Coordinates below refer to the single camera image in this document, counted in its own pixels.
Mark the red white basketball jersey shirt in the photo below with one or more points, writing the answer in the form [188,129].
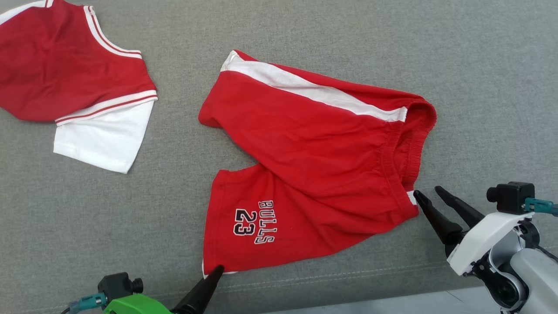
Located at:
[52,65]

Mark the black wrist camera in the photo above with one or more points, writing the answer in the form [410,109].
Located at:
[115,285]
[514,196]

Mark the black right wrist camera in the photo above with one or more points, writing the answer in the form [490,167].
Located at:
[514,196]

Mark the red shorts with white stripe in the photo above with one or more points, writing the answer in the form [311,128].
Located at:
[327,144]

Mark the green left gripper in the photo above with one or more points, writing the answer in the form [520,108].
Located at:
[137,305]

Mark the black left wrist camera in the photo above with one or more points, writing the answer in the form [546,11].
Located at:
[115,285]

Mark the grey fabric sofa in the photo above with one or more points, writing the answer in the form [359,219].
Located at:
[174,209]

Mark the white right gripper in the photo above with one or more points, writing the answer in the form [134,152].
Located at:
[484,240]

